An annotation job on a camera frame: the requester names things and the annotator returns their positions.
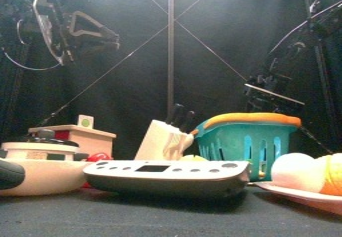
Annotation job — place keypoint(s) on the vertical metal frame pole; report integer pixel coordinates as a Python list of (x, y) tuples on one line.
[(170, 47)]

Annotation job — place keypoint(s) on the red toy tomato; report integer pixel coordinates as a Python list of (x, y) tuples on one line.
[(99, 157)]

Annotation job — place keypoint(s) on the grey white toy appliance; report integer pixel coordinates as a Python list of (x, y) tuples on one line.
[(168, 177)]

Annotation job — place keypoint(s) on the teal plastic toy basket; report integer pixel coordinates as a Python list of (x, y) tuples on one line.
[(249, 141)]

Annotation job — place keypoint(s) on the white block with green dot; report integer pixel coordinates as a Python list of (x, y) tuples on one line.
[(86, 121)]

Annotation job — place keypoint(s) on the wooden toy stove box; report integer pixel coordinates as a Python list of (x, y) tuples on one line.
[(88, 139)]

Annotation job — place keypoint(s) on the black rounded toy object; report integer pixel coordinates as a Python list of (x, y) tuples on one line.
[(9, 174)]

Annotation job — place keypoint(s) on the white toy pot with lid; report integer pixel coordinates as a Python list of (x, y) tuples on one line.
[(40, 149)]

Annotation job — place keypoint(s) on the white toy bowl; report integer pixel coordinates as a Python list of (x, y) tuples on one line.
[(44, 177)]

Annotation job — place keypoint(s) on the pink toy plate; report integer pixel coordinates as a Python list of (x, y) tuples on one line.
[(307, 196)]

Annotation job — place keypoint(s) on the yellow orange toy corn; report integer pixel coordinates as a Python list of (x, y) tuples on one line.
[(334, 174)]

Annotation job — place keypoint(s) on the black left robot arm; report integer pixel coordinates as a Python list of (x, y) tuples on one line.
[(11, 17)]

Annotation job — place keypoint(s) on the white plush ball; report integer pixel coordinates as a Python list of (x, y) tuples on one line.
[(297, 171)]

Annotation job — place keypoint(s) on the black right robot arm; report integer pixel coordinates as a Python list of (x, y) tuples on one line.
[(318, 24)]

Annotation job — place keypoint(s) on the yellow green toy fruit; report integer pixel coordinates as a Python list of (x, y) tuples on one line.
[(193, 158)]

